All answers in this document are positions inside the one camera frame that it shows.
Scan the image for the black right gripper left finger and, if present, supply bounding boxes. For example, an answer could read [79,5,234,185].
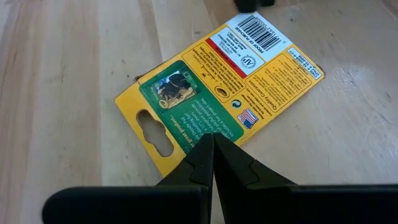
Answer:
[42,133,215,224]

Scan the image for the yellow green card packet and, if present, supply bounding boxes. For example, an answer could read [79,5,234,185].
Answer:
[114,11,326,178]

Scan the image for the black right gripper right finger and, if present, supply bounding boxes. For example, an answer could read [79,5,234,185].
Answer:
[213,133,398,224]

